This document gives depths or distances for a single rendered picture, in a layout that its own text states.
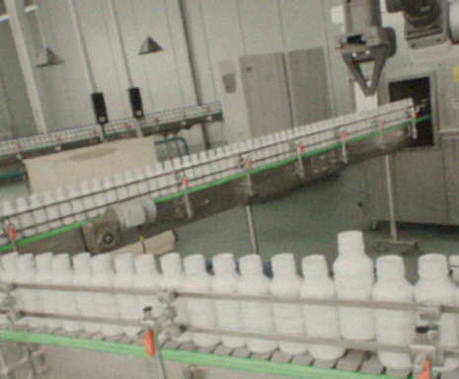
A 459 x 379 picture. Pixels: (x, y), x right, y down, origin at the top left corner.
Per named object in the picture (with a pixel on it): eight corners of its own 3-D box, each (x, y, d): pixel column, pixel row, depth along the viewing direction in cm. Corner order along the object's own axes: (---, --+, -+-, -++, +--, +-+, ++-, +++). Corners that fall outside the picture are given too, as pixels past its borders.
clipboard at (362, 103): (357, 117, 470) (353, 80, 462) (380, 115, 453) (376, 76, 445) (354, 118, 467) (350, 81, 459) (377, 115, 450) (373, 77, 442)
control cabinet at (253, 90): (275, 189, 785) (256, 55, 739) (301, 189, 747) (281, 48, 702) (236, 202, 734) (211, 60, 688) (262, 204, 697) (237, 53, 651)
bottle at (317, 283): (335, 365, 83) (319, 266, 79) (302, 358, 87) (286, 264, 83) (352, 348, 87) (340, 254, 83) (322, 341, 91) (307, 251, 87)
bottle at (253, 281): (271, 356, 89) (257, 265, 85) (241, 352, 92) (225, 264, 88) (287, 340, 94) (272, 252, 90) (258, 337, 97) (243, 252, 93)
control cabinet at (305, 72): (314, 176, 841) (298, 49, 795) (340, 175, 803) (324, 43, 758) (279, 188, 790) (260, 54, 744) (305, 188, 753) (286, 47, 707)
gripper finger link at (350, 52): (344, 101, 86) (338, 39, 84) (357, 97, 92) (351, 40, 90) (387, 94, 82) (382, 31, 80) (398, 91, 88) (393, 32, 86)
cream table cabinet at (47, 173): (144, 243, 601) (121, 139, 573) (177, 248, 555) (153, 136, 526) (53, 276, 533) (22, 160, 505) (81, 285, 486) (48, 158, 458)
